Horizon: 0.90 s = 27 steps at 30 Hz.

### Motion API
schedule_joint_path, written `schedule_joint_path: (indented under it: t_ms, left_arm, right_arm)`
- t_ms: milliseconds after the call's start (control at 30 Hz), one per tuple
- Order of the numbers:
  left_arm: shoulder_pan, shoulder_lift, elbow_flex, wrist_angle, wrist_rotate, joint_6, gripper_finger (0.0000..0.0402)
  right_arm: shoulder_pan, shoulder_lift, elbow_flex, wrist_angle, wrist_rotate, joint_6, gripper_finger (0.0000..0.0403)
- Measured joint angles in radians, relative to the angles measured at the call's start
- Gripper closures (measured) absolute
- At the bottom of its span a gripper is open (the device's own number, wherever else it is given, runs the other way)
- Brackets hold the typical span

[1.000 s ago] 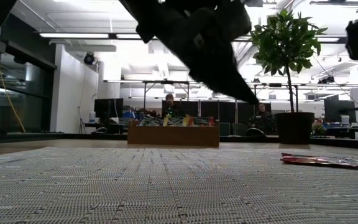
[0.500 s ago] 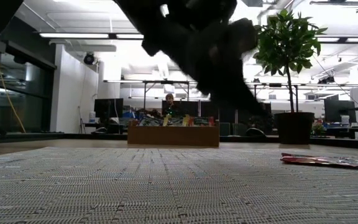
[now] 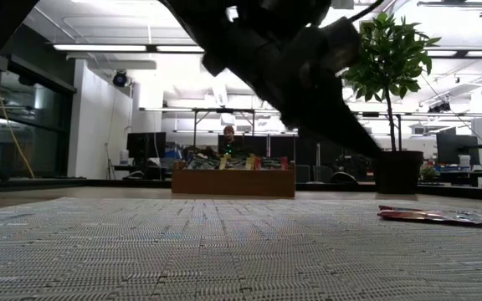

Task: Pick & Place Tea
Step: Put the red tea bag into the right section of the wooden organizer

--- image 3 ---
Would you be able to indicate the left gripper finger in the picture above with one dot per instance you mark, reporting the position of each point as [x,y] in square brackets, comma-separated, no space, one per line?
[341,134]

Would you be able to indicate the green tea packet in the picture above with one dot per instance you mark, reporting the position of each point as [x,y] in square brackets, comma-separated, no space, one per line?
[249,162]

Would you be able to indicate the yellow lemon tea packet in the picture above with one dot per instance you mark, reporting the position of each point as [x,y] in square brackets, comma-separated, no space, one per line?
[224,162]

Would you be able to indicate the dark tea packet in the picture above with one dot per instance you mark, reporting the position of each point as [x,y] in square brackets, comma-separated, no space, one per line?
[201,163]

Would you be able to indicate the black office chair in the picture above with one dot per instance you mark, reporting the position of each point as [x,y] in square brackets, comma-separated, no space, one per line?
[343,177]

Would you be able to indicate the black partition panel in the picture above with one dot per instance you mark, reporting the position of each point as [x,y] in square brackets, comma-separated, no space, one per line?
[255,145]
[281,147]

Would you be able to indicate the green potted plant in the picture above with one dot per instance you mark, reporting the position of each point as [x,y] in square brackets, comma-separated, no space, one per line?
[396,171]

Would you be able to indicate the ceiling light strip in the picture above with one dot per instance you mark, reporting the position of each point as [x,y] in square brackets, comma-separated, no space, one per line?
[98,48]
[477,53]
[180,49]

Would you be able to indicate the person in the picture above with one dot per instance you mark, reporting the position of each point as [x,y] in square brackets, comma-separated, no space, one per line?
[229,138]

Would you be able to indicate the small green desk plant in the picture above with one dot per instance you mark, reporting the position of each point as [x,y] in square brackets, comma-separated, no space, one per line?
[429,172]

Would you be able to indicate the black desktop monitor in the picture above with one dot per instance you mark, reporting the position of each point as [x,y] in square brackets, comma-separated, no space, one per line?
[454,148]
[147,145]

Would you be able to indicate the wooden three-compartment organizer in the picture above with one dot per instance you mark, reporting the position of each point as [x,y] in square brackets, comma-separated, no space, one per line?
[232,184]

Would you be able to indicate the white cup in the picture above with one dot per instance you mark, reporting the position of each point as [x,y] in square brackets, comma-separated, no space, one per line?
[465,162]

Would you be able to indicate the black round ceiling fixture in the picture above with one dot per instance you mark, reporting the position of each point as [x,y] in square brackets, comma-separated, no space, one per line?
[120,79]

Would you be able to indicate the black ceiling track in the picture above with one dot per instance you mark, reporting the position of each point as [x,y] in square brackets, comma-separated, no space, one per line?
[454,3]

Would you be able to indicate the white container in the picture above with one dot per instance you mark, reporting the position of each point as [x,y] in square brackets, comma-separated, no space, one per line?
[124,158]

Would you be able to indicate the grey woven table mat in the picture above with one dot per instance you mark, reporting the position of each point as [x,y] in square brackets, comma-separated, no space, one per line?
[182,251]

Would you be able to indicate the black overhead rail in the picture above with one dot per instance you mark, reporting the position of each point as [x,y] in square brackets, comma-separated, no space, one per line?
[207,110]

